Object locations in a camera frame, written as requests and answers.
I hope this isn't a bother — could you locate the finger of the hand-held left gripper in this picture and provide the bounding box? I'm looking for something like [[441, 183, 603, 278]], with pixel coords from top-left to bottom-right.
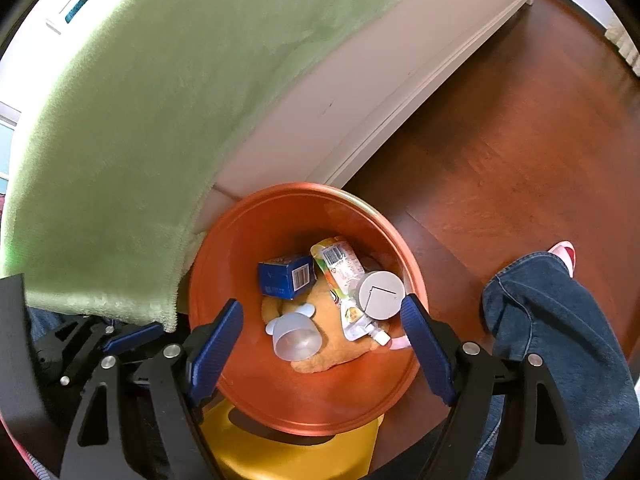
[[55, 316, 167, 392]]

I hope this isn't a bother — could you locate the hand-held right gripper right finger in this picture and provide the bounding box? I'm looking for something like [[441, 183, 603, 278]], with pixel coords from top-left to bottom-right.
[[400, 294, 586, 480]]

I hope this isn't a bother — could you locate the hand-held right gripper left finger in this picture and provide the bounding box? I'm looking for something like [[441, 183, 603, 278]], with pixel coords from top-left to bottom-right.
[[60, 298, 246, 480]]

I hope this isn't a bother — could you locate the orange plastic bin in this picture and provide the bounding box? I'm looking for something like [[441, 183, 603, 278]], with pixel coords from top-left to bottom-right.
[[188, 182, 429, 437]]

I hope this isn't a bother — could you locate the grey round lid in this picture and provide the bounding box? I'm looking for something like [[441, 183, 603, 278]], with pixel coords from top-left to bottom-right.
[[356, 270, 406, 321]]

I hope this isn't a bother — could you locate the translucent plastic cup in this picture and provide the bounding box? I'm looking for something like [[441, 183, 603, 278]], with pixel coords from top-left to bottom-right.
[[265, 302, 321, 362]]

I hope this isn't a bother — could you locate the tan plush toy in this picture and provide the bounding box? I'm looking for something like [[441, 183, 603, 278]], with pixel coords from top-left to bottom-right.
[[262, 280, 396, 375]]

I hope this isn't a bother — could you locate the blue cardboard box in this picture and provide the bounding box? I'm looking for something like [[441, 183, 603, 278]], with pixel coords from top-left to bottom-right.
[[257, 254, 317, 300]]

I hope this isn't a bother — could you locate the printed spout pouch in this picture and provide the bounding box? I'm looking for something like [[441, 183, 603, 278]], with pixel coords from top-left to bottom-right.
[[310, 236, 391, 346]]

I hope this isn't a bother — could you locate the person's jeans leg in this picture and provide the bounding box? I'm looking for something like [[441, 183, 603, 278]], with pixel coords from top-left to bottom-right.
[[470, 251, 640, 480]]

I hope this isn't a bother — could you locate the pink white slipper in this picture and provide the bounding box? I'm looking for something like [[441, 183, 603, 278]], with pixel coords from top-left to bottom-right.
[[547, 241, 577, 278]]

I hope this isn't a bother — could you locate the green plush blanket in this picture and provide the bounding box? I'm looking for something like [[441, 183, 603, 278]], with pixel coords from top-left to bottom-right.
[[0, 0, 553, 333]]

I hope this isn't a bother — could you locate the light blue wardrobe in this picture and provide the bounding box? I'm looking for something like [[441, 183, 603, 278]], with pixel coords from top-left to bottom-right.
[[0, 101, 22, 196]]

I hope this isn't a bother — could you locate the long floral curtain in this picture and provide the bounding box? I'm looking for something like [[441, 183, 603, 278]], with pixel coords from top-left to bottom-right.
[[604, 22, 640, 78]]

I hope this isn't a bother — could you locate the white bed frame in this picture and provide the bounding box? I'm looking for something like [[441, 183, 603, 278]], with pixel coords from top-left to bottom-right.
[[195, 0, 538, 235]]

